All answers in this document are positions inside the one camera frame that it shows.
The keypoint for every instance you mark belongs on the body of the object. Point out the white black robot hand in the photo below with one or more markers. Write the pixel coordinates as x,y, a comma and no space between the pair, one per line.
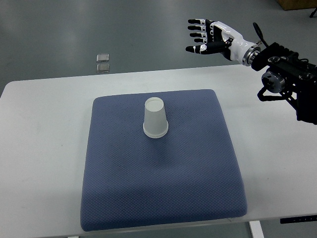
214,37

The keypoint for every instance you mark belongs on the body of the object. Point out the white paper cup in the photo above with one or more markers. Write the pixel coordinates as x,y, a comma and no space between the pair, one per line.
155,120
155,136

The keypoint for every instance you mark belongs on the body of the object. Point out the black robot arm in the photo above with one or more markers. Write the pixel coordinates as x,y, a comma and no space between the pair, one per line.
288,78

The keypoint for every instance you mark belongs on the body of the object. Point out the brown cardboard box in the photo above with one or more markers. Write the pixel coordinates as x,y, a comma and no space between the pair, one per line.
297,4

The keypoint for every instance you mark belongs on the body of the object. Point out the black tripod leg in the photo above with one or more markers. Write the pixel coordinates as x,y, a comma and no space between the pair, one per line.
313,13

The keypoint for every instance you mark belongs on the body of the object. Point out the white paper cup on cushion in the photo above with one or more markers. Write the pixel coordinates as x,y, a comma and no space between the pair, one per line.
155,136

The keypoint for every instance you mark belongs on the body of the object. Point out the upper metal floor plate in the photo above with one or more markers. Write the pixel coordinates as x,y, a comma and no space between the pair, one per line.
102,57

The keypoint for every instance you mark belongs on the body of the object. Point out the metal floor plate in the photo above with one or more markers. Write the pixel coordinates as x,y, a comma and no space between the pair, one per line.
102,57
103,68

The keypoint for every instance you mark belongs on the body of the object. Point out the lower metal floor plate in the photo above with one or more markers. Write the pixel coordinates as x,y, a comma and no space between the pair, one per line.
103,68

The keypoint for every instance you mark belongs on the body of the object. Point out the blue fabric cushion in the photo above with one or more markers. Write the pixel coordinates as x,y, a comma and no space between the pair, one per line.
190,174

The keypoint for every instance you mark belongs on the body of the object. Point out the white table leg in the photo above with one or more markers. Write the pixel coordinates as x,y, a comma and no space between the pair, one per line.
256,229

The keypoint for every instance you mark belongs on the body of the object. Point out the black table control panel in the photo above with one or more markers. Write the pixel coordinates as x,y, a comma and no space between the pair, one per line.
300,219

